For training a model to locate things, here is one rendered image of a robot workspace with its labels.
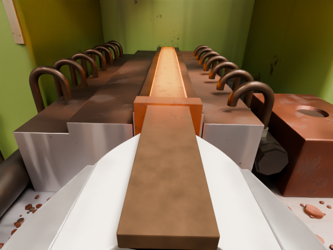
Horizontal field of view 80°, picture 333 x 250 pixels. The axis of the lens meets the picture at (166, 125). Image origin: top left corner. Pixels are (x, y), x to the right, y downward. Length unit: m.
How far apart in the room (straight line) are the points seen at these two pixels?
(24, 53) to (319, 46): 0.42
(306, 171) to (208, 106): 0.10
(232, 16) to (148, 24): 0.23
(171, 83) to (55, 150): 0.12
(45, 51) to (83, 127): 0.21
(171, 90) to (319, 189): 0.17
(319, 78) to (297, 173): 0.20
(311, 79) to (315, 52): 0.04
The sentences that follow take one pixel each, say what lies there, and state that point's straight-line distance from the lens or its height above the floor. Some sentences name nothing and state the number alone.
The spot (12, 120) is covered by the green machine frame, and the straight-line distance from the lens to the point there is 0.39.
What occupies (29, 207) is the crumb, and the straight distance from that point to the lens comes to 0.22.
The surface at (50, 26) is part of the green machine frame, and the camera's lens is 0.39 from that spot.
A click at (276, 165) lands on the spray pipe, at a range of 0.20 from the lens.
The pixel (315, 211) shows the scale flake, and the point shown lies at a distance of 0.23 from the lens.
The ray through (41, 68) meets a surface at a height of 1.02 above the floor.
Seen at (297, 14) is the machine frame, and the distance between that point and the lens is 0.46.
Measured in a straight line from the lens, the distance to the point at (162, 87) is 0.19.
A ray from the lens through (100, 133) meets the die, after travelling 0.17.
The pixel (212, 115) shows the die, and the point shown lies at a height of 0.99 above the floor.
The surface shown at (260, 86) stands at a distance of 0.18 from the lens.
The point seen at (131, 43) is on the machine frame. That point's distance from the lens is 0.63.
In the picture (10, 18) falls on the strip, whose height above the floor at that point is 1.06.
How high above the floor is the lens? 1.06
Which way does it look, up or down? 28 degrees down
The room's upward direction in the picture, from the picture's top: 2 degrees clockwise
